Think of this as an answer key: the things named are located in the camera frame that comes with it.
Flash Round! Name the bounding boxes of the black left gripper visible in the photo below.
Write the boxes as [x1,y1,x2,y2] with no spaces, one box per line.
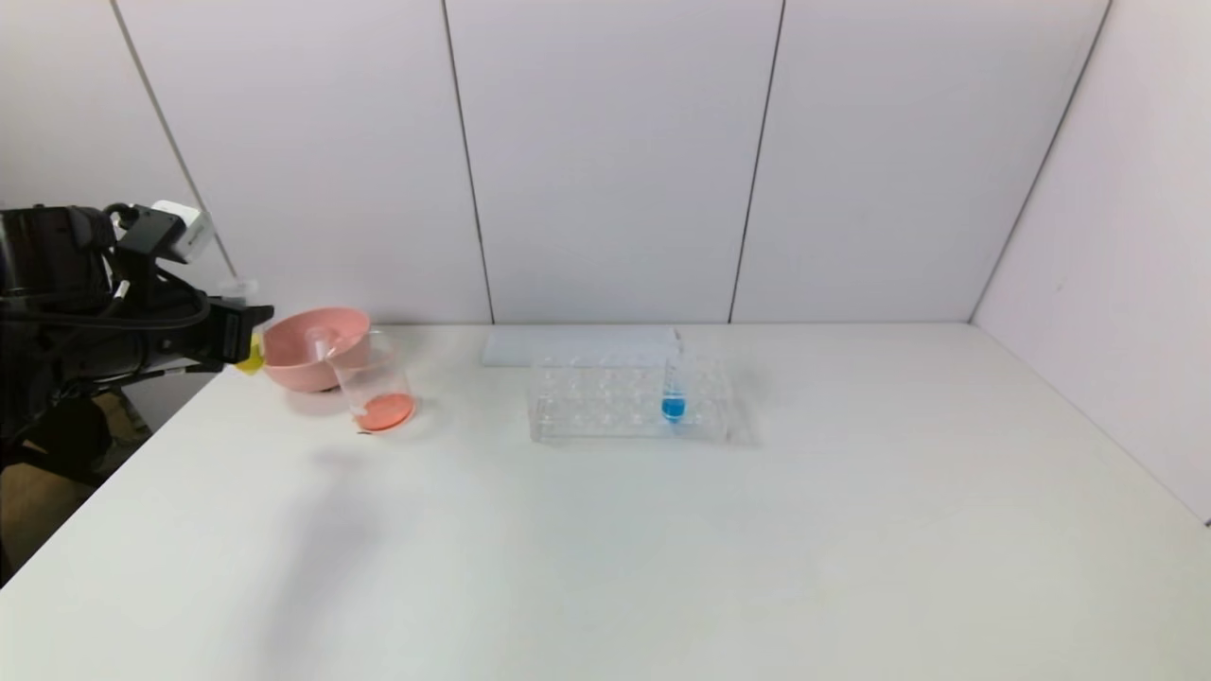
[146,296,275,375]

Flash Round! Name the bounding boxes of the test tube with yellow pigment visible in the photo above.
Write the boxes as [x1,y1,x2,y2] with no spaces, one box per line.
[218,276,268,376]

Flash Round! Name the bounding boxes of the test tube with red pigment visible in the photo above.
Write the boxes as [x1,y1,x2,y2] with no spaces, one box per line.
[305,326,360,370]

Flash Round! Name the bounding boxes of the clear glass beaker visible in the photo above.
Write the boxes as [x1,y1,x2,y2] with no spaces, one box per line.
[327,329,418,435]

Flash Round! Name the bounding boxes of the test tube with blue pigment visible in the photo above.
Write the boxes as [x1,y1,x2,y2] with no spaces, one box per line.
[659,327,695,425]

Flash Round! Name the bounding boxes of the clear acrylic test tube rack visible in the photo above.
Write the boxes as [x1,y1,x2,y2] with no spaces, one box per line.
[527,345,732,445]

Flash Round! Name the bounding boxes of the pink plastic bowl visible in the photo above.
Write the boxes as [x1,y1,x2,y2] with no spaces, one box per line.
[252,306,372,393]

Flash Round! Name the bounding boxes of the black chair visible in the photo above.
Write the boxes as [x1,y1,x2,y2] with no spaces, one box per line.
[0,378,129,578]

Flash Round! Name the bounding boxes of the white paper sheet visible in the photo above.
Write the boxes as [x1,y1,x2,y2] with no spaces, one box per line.
[483,327,683,369]

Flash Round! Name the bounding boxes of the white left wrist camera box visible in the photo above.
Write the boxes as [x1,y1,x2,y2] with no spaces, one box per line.
[149,200,217,264]

